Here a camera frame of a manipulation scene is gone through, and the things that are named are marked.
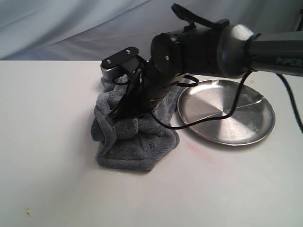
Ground grey fleece towel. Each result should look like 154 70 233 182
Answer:
91 78 179 171

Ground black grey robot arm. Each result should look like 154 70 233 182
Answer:
101 25 303 124

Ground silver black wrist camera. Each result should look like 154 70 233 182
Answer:
100 46 140 80

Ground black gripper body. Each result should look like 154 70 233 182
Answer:
122 61 183 119

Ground grey fabric backdrop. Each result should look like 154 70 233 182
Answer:
0 0 303 61

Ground black stand pole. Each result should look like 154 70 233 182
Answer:
295 10 303 31

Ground black cable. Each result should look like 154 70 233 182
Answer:
151 68 303 133

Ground round stainless steel plate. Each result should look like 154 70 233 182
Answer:
177 79 276 146

